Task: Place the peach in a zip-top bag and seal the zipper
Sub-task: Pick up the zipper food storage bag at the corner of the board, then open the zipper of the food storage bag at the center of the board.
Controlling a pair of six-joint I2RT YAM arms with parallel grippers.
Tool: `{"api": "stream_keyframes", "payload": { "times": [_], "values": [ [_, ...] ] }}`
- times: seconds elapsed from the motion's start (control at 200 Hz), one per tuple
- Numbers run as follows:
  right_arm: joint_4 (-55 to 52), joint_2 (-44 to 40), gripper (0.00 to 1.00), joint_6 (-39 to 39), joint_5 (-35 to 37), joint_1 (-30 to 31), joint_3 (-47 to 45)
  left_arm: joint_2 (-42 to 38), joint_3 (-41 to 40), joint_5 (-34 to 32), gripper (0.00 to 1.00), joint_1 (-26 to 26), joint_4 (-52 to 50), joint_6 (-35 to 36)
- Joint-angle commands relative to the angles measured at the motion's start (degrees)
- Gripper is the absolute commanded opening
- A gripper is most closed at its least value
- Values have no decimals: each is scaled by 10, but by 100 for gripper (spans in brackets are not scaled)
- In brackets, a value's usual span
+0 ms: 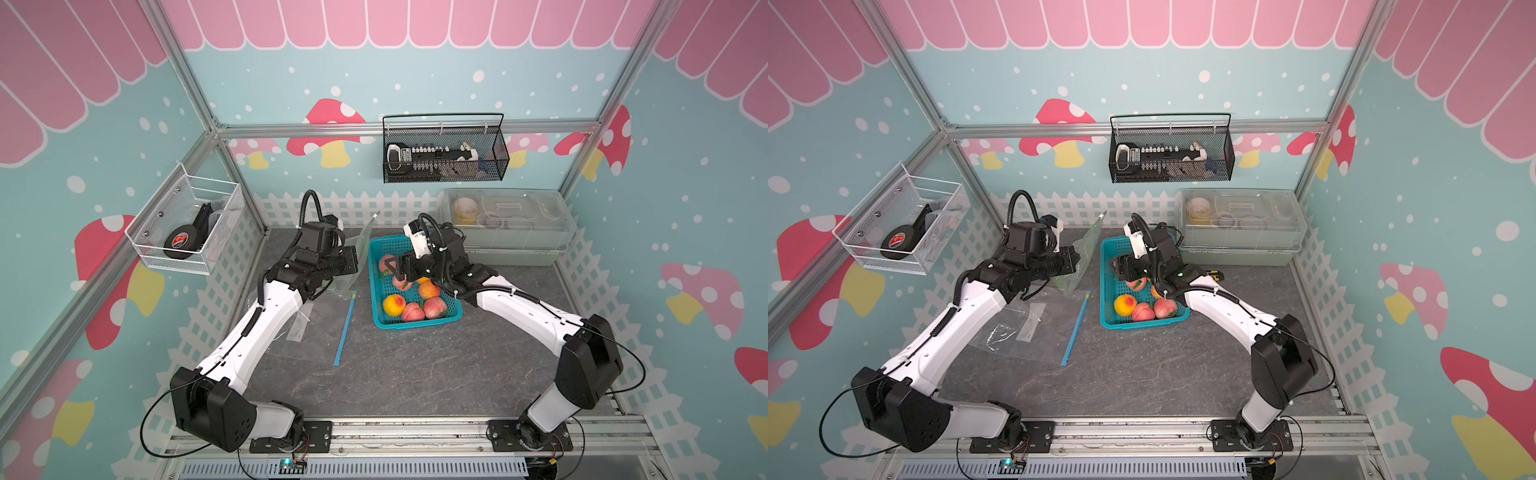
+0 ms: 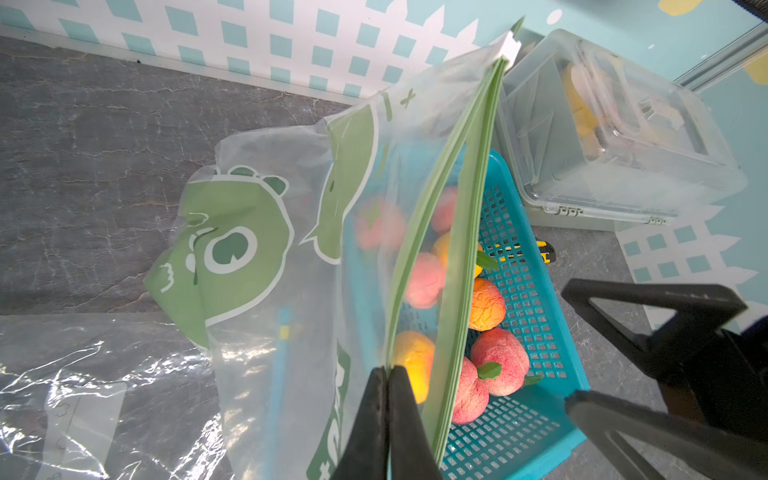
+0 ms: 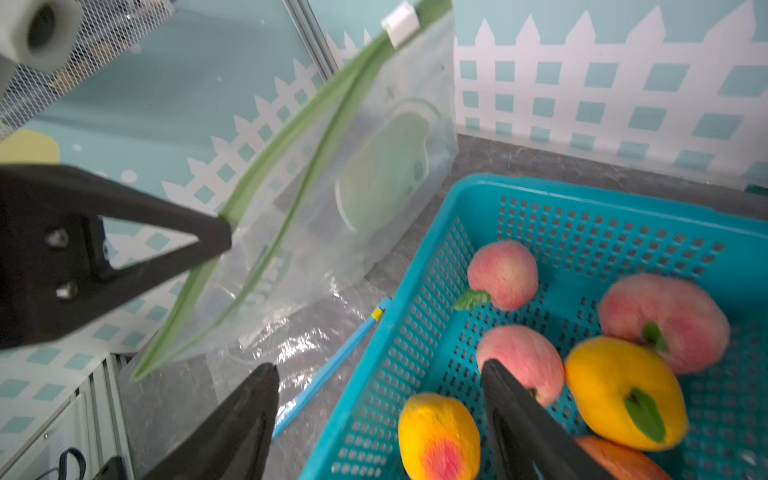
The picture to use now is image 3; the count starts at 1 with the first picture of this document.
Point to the pink peach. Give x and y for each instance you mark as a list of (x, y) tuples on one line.
[(504, 274), (673, 317), (528, 356)]

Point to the clear green zip-top bag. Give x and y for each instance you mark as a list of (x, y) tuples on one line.
[(331, 193)]

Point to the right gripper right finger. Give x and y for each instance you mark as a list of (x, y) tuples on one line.
[(526, 441)]

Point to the teal plastic basket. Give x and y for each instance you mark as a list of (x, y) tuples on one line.
[(583, 240)]

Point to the blue stick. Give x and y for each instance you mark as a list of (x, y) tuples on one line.
[(328, 370)]

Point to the white wire wall basket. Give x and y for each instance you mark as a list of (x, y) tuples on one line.
[(48, 48)]

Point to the yellow peach with leaf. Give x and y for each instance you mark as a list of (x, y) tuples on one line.
[(627, 394)]

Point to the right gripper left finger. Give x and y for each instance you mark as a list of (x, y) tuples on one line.
[(234, 441)]

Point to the orange-pink peach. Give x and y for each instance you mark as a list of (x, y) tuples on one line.
[(621, 462)]

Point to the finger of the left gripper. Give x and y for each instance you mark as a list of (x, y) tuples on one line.
[(55, 274)]

